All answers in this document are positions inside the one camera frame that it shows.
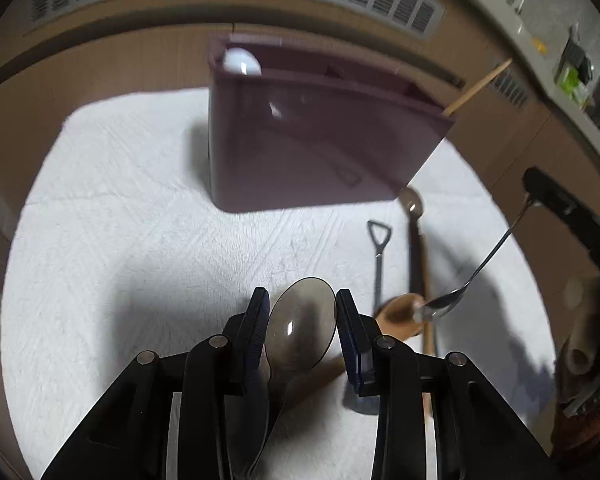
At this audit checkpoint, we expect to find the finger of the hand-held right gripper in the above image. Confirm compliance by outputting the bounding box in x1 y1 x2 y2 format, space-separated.
522 167 600 278

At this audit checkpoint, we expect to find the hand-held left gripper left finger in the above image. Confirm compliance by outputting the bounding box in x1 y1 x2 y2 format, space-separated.
40 286 271 480

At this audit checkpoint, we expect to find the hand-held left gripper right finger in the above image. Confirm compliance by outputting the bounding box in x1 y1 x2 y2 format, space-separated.
335 287 551 480

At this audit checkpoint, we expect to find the smoky translucent plastic spoon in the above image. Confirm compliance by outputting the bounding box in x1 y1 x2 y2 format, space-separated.
230 276 339 480

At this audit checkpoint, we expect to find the metal spoon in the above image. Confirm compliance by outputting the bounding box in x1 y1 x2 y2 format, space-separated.
414 195 533 322

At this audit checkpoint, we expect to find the purple utensil holder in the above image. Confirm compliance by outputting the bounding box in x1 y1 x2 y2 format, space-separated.
207 32 458 213

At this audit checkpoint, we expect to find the wooden spoon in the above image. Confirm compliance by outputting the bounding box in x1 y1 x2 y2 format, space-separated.
285 294 426 411

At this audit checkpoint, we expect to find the wooden chopstick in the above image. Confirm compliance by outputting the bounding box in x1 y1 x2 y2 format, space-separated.
420 327 437 418
442 58 513 116

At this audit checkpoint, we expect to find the green packet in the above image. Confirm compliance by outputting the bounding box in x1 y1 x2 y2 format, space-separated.
555 67 581 96

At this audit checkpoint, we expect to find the small grey vent grille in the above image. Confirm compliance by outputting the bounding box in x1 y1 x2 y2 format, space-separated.
490 67 531 111

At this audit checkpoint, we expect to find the grey stone countertop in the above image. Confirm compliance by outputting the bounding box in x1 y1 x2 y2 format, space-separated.
425 0 600 171

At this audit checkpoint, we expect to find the beige tube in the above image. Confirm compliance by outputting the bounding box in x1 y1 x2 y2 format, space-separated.
560 280 600 376

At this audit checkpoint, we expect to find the white textured mat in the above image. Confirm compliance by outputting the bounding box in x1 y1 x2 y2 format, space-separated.
0 87 556 480

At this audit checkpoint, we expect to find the black object on countertop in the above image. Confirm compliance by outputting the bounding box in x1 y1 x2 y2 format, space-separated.
562 25 595 86

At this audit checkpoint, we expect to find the dark brown spoon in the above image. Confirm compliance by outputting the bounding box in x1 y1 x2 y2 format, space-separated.
397 186 428 298

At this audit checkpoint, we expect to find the white spoon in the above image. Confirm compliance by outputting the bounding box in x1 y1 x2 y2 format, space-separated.
222 47 262 77

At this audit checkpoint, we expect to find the black shovel-handle spoon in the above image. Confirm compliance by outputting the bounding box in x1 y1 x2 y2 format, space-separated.
352 219 393 416

